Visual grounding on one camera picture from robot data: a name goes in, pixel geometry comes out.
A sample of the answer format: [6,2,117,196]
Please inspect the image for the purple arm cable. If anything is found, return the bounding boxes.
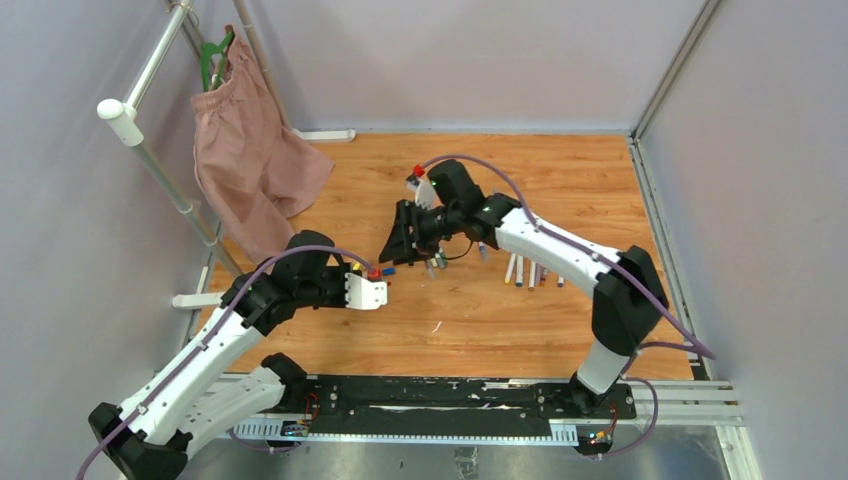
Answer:
[421,153,717,458]
[75,245,376,480]

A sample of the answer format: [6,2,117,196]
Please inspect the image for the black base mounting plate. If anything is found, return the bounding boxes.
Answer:
[270,375,637,447]

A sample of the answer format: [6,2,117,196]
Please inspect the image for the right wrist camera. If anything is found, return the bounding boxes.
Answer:
[406,165,439,210]

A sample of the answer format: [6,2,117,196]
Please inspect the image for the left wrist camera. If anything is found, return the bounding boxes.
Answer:
[344,270,389,311]

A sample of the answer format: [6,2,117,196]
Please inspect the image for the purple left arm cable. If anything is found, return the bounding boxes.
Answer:
[75,245,376,480]

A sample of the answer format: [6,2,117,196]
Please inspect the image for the yellow tip pen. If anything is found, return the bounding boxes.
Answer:
[504,253,517,285]

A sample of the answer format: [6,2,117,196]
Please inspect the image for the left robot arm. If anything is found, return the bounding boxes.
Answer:
[77,230,368,479]

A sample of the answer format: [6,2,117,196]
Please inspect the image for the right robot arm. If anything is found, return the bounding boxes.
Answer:
[379,155,669,418]

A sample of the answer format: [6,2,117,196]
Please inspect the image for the pink cloth shorts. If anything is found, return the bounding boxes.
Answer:
[191,37,334,263]

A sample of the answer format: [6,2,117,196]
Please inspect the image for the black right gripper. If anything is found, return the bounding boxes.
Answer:
[379,200,463,267]

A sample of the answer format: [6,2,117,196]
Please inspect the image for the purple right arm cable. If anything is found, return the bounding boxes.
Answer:
[421,153,717,458]

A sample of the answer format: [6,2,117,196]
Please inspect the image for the white clothes rack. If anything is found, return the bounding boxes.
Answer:
[96,0,356,311]

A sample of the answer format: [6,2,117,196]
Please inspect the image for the white pen brown cap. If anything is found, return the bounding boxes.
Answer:
[527,261,538,291]

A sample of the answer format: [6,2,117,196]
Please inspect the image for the grey aluminium frame rail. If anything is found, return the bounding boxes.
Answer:
[628,1,762,479]

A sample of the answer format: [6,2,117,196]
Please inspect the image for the green clothes hanger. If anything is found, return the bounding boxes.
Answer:
[200,29,235,93]

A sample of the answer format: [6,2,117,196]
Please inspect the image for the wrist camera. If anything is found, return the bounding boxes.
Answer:
[406,165,439,210]
[344,270,389,311]

